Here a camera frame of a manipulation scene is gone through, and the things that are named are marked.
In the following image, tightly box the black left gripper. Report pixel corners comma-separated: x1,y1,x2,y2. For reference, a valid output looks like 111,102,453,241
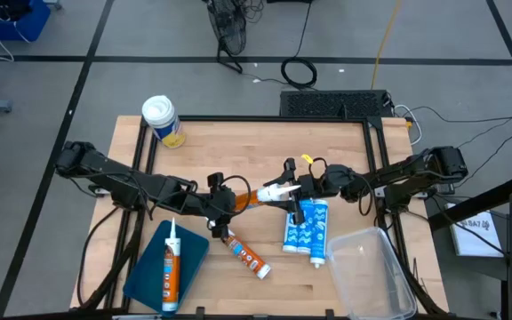
193,172,243,240

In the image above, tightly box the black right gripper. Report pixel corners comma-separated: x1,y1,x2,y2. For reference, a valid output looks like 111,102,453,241
263,157,331,226

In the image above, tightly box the orange sealant tube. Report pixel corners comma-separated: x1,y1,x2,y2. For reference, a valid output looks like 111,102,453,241
161,216,182,313
220,228,272,280
234,183,303,212

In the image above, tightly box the Lysol wipes canister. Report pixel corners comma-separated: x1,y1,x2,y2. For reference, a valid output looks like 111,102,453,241
141,94,187,150

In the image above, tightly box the teal blue plastic tray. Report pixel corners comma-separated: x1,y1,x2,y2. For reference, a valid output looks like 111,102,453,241
122,220,211,317

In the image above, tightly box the clear plastic container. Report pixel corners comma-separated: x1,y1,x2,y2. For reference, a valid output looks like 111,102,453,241
325,226,418,320

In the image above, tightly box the white paper sheet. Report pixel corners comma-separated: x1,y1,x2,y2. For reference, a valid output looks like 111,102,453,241
449,209,504,258

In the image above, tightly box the blue floor bin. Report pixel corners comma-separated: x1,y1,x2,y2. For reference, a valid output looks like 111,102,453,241
0,0,52,42

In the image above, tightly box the black table frame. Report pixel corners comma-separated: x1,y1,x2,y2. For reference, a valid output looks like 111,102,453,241
77,115,451,320

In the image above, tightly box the coiled black cable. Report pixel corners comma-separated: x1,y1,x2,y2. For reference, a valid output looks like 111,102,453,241
280,56,318,90

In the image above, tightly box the black wire fan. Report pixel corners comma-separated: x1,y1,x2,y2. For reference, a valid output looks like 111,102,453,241
204,0,248,75

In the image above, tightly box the yellow cable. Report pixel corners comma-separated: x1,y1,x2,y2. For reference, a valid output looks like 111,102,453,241
370,0,403,90

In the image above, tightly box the black desk frame bar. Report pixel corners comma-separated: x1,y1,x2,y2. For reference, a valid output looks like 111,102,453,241
428,172,512,230

